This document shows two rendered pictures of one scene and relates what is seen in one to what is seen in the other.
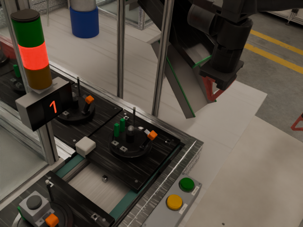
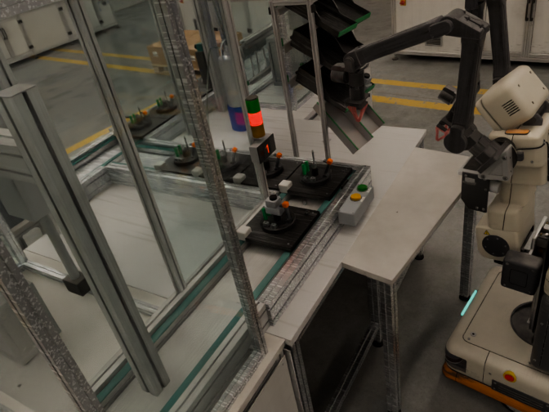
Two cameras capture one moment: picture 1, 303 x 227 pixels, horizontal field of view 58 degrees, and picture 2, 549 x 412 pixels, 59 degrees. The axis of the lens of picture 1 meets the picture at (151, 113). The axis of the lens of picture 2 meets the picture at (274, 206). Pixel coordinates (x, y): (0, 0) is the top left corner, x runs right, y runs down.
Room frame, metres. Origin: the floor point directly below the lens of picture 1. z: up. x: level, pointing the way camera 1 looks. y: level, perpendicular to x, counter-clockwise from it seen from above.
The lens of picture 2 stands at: (-1.23, 0.06, 2.05)
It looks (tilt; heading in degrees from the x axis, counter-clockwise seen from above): 33 degrees down; 6
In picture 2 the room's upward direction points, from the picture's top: 11 degrees counter-clockwise
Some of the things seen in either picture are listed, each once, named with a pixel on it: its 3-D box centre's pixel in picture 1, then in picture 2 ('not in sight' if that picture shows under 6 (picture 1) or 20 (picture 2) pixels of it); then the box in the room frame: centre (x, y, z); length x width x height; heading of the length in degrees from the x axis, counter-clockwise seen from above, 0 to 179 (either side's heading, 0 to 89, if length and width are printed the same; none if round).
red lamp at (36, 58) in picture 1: (34, 52); (255, 117); (0.47, 0.25, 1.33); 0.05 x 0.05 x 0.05
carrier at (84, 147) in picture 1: (130, 134); (314, 169); (0.58, 0.06, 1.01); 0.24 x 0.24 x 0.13; 60
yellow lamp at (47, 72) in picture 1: (38, 73); (257, 129); (0.47, 0.25, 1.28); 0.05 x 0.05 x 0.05
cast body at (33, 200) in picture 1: (34, 206); (272, 203); (0.29, 0.23, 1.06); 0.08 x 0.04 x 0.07; 60
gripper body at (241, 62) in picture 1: (225, 57); (357, 93); (0.52, -0.14, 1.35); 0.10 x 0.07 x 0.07; 149
